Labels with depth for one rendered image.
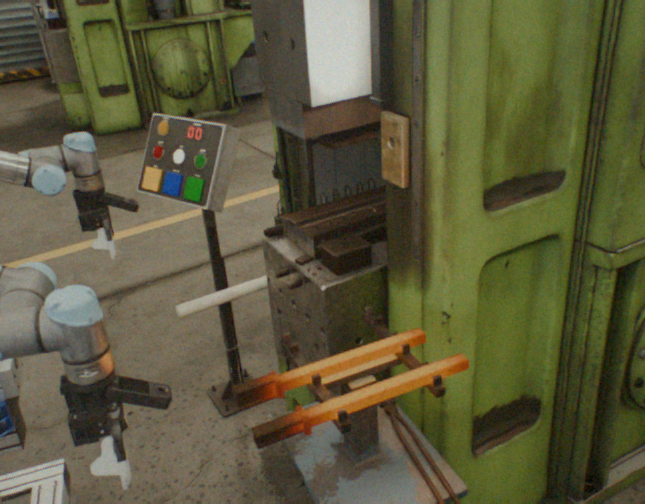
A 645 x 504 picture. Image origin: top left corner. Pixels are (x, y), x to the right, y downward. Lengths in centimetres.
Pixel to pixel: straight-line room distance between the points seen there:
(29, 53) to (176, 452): 755
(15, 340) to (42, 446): 180
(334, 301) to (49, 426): 157
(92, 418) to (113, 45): 557
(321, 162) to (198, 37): 464
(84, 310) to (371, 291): 94
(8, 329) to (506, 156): 114
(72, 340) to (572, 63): 124
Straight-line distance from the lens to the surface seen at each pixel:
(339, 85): 167
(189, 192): 220
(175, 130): 231
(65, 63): 675
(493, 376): 199
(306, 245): 188
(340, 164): 211
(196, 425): 275
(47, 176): 177
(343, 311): 179
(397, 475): 152
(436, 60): 145
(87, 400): 120
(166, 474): 260
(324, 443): 159
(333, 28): 164
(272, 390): 135
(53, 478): 240
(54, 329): 110
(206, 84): 670
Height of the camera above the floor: 180
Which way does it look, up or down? 28 degrees down
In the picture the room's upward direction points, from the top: 5 degrees counter-clockwise
